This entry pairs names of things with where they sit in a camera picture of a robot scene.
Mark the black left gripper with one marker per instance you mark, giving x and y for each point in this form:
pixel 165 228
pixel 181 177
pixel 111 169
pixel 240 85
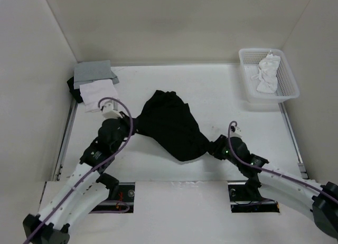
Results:
pixel 127 121

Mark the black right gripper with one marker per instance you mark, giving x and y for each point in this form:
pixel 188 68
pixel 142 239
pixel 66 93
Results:
pixel 217 144

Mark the black tank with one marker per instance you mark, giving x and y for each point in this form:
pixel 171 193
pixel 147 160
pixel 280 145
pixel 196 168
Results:
pixel 169 121
pixel 74 92

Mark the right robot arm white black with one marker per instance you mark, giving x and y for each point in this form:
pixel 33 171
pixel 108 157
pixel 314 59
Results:
pixel 316 201

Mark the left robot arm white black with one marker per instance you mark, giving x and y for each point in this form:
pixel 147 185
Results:
pixel 87 186

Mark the white folded tank top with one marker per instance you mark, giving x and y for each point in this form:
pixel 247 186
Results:
pixel 93 92

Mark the black folded tank top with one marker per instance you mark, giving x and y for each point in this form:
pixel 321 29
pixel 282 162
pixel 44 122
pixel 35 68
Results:
pixel 74 92

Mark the grey folded tank top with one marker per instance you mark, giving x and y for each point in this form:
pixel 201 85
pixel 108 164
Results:
pixel 87 72

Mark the white crumpled tank top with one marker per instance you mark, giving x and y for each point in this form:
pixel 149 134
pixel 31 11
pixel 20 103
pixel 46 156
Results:
pixel 267 74

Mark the white plastic laundry basket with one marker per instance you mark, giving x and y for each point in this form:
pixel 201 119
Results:
pixel 287 86

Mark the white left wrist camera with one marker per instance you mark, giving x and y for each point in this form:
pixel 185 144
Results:
pixel 110 110

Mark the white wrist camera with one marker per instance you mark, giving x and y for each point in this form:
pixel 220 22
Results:
pixel 110 110
pixel 235 131

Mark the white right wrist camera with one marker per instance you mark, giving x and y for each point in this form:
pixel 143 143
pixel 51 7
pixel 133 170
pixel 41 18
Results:
pixel 235 131

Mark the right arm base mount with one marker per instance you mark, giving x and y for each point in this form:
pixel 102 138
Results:
pixel 244 200

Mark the left aluminium table rail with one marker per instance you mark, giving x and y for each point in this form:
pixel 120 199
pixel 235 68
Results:
pixel 56 173

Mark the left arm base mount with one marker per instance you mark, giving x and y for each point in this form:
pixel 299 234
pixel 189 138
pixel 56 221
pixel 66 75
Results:
pixel 120 200

